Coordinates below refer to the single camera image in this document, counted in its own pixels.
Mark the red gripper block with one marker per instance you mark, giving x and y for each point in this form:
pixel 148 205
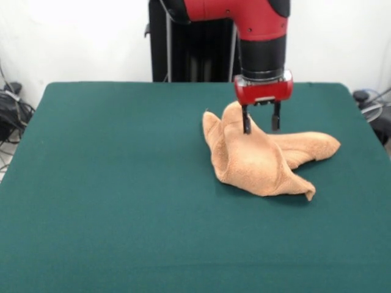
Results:
pixel 264 91

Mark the tan terry towel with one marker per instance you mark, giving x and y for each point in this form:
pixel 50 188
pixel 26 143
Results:
pixel 250 155

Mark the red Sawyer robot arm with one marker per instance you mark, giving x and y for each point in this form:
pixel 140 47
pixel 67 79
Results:
pixel 262 24

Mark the dark green table cloth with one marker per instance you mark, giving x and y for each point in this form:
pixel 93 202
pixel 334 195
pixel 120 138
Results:
pixel 91 198

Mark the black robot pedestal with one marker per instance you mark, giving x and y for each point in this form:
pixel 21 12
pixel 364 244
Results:
pixel 195 55

